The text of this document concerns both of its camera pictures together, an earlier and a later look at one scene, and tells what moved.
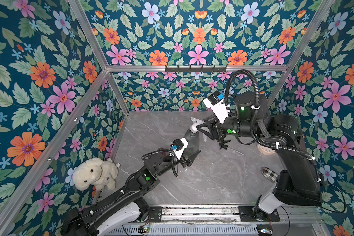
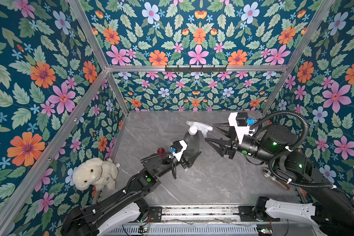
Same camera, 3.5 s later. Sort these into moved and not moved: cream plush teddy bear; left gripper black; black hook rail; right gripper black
Moved: right gripper black
Not moved: left gripper black; cream plush teddy bear; black hook rail
